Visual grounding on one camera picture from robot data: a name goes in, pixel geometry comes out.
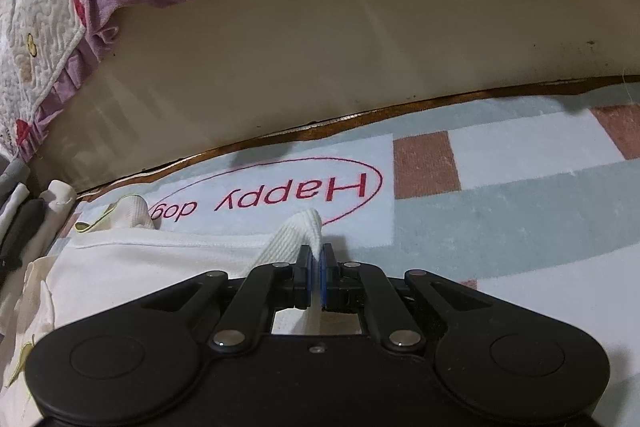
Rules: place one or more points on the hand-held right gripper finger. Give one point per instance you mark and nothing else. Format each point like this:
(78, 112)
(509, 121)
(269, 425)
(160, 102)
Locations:
(326, 282)
(314, 282)

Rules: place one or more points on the cream white shirt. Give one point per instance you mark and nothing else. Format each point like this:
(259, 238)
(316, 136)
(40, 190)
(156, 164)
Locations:
(150, 267)

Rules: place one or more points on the beige folded garment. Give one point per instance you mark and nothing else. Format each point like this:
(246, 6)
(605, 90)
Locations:
(52, 207)

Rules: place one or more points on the black folded garment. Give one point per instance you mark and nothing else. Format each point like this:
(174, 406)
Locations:
(22, 232)

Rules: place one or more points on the light grey folded garment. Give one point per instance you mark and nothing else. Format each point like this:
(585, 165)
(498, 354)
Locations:
(14, 207)

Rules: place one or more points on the white quilted bedspread red print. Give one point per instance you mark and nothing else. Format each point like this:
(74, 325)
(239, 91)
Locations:
(45, 32)

